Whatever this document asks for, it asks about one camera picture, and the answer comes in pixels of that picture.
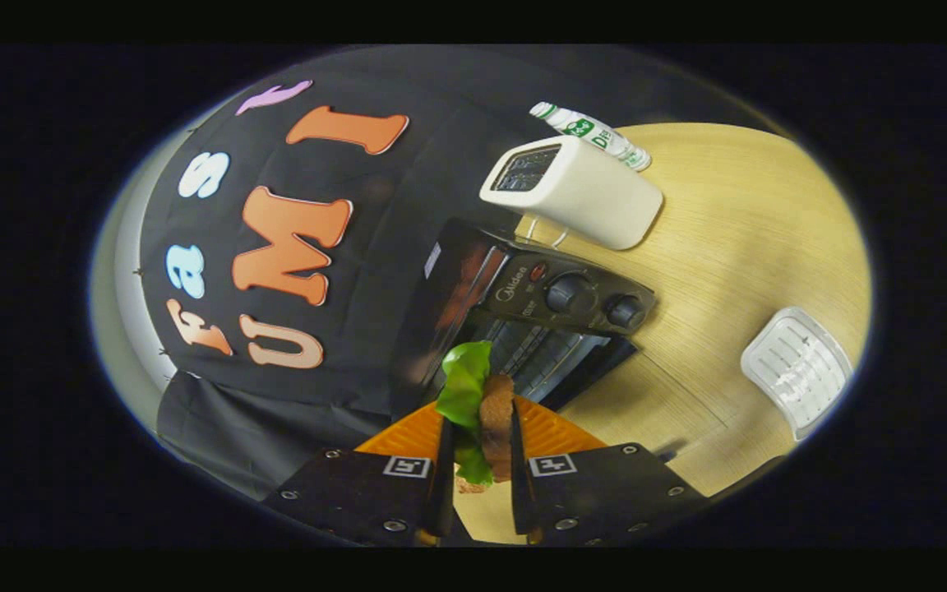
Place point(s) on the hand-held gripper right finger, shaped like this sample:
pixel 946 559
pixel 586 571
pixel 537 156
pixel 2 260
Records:
pixel 520 485

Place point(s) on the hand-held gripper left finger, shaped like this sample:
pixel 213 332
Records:
pixel 445 485

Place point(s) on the lettuce sandwich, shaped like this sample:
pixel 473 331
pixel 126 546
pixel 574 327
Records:
pixel 465 386

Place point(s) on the black toaster oven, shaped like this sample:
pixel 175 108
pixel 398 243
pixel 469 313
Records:
pixel 523 288

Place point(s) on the white pop-up toaster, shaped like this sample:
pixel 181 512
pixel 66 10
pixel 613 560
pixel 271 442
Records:
pixel 588 197

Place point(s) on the white plastic tray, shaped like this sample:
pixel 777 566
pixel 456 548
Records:
pixel 798 370

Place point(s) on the black backdrop cloth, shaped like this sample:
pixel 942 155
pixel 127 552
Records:
pixel 358 189

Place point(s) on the white bottle with green label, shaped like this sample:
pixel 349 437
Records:
pixel 597 131

